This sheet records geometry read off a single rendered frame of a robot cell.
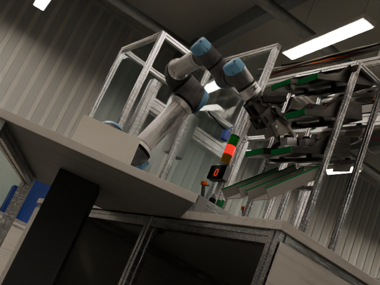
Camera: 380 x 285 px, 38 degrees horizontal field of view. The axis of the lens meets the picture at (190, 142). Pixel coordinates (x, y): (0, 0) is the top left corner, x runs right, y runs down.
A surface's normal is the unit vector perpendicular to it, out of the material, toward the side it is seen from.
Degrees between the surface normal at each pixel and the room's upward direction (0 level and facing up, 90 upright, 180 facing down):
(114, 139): 90
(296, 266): 90
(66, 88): 90
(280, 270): 90
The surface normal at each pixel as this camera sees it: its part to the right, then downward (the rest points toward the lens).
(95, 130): 0.15, -0.27
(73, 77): 0.46, -0.11
